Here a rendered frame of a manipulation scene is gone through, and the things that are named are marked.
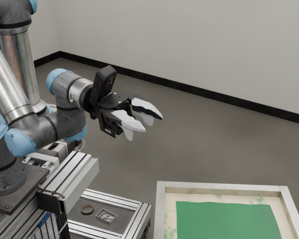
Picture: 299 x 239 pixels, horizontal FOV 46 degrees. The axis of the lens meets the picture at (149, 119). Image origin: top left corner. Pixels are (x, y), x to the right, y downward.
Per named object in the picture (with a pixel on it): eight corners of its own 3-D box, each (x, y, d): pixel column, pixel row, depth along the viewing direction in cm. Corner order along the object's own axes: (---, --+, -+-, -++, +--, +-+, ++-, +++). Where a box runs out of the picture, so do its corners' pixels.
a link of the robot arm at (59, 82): (70, 90, 102) (66, 62, 97) (94, 103, 95) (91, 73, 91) (45, 99, 97) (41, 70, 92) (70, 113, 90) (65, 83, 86)
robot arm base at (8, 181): (0, 163, 129) (-6, 141, 124) (35, 172, 125) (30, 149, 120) (-31, 190, 117) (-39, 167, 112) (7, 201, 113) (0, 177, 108)
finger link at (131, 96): (153, 104, 81) (122, 95, 85) (153, 98, 80) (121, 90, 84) (142, 114, 78) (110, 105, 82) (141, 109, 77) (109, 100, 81)
